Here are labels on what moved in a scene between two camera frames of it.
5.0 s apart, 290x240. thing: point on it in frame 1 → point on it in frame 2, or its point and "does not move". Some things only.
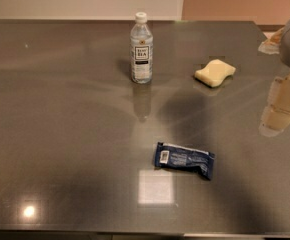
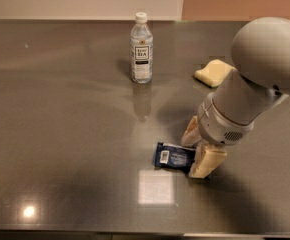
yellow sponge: (214, 73) does not move
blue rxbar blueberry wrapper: (170, 156) does not move
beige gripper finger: (272, 44) → (191, 136)
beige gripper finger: (286, 101) → (205, 160)
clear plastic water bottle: (141, 50) does not move
